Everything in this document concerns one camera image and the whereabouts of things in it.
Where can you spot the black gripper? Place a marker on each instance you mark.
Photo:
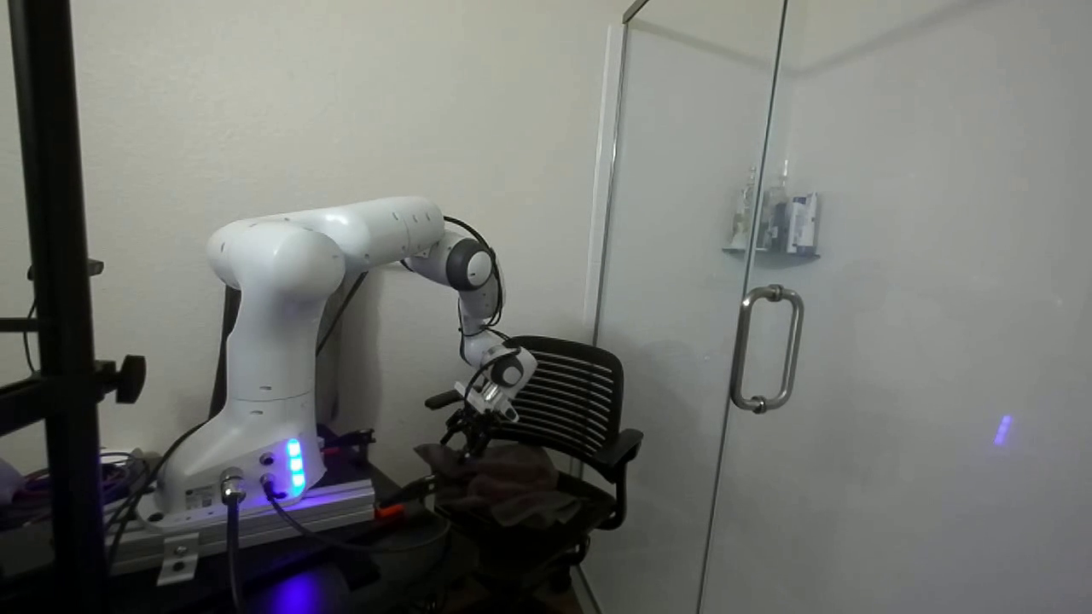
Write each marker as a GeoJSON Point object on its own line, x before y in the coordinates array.
{"type": "Point", "coordinates": [479, 410]}

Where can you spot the dark grey towel on seat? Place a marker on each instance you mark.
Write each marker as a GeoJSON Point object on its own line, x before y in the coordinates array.
{"type": "Point", "coordinates": [545, 511]}

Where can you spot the orange handled clamp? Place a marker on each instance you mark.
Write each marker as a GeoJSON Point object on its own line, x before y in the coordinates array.
{"type": "Point", "coordinates": [401, 503]}

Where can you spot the chrome door handle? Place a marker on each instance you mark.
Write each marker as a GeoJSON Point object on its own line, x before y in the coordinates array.
{"type": "Point", "coordinates": [760, 349]}

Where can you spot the glass shower door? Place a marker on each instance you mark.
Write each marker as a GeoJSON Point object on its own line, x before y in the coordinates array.
{"type": "Point", "coordinates": [938, 452]}

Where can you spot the black camera stand pole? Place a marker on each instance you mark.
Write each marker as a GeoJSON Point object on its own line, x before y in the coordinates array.
{"type": "Point", "coordinates": [65, 391]}

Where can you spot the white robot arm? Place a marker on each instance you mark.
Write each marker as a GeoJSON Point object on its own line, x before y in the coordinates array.
{"type": "Point", "coordinates": [286, 270]}

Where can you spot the black mesh office chair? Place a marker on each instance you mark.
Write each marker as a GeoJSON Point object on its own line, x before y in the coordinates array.
{"type": "Point", "coordinates": [573, 408]}

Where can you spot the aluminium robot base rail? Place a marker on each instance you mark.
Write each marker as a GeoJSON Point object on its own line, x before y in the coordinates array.
{"type": "Point", "coordinates": [178, 545]}

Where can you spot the shower shelf with bottles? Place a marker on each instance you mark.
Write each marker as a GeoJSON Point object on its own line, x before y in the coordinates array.
{"type": "Point", "coordinates": [775, 223]}

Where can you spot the brown towel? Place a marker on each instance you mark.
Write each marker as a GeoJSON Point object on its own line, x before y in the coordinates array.
{"type": "Point", "coordinates": [510, 471]}

